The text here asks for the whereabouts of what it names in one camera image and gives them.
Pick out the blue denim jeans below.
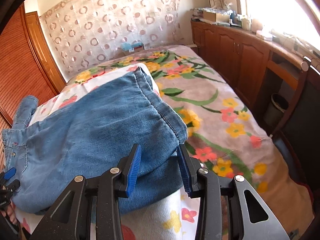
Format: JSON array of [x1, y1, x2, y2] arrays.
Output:
[[2, 68, 188, 213]]

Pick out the person's left hand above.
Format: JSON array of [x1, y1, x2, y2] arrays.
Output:
[[1, 202, 17, 225]]

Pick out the white floral folded quilt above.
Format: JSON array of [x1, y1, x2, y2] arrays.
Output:
[[15, 62, 201, 240]]

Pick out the floral plush bed blanket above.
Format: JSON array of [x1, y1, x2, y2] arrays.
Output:
[[68, 46, 313, 236]]

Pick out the wooden wardrobe sliding doors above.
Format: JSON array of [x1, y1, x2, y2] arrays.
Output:
[[0, 3, 67, 170]]

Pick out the dark waste bin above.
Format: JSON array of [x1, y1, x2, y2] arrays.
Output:
[[264, 93, 289, 127]]

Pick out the cardboard box with blue items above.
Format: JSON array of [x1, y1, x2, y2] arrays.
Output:
[[120, 41, 145, 55]]

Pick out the long wooden sideboard cabinet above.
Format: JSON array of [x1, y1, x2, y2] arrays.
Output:
[[190, 19, 311, 111]]

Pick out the circle pattern sheer curtain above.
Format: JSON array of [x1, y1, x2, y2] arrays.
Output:
[[40, 0, 182, 78]]

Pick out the cardboard box on sideboard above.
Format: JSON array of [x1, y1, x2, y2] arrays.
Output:
[[203, 11, 230, 23]]

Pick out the white jar on sideboard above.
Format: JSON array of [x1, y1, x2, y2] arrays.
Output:
[[241, 17, 252, 31]]

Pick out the wooden chair frame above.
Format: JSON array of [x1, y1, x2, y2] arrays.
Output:
[[270, 56, 311, 137]]

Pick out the window with wooden frame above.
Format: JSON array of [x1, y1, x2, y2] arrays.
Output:
[[240, 0, 319, 49]]

